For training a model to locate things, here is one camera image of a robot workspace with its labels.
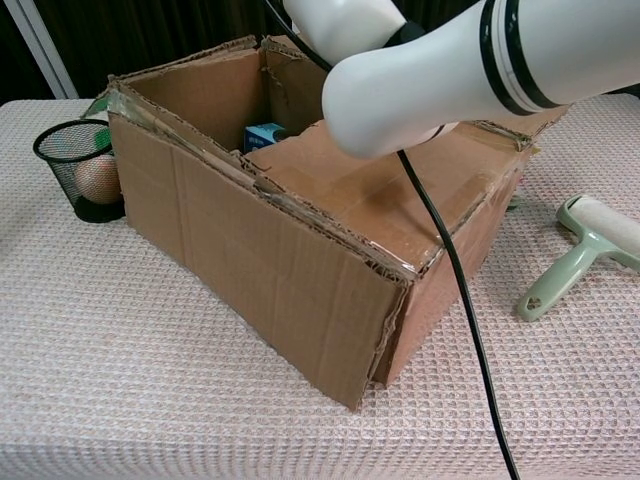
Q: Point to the brown cardboard box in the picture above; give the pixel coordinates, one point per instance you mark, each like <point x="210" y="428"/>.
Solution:
<point x="250" y="260"/>

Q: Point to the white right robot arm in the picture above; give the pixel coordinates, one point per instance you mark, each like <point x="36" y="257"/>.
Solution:
<point x="400" y="100"/>

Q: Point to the small blue box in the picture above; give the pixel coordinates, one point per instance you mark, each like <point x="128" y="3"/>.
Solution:
<point x="260" y="137"/>

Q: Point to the peach coloured egg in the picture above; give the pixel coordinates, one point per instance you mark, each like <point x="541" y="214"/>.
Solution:
<point x="97" y="180"/>

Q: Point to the beige waffle tablecloth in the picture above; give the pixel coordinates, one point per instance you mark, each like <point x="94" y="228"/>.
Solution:
<point x="150" y="400"/>

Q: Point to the green foil packet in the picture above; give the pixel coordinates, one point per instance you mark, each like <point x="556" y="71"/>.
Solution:
<point x="103" y="141"/>

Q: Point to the pale green lint roller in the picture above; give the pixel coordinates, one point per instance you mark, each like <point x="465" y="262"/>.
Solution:
<point x="560" y="275"/>

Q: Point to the dark green curtain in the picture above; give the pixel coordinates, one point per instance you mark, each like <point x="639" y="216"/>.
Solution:
<point x="150" y="30"/>

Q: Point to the black mesh cup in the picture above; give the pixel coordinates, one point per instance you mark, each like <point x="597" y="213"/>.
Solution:
<point x="55" y="165"/>

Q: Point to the white frame post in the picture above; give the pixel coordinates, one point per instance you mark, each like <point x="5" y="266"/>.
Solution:
<point x="47" y="50"/>

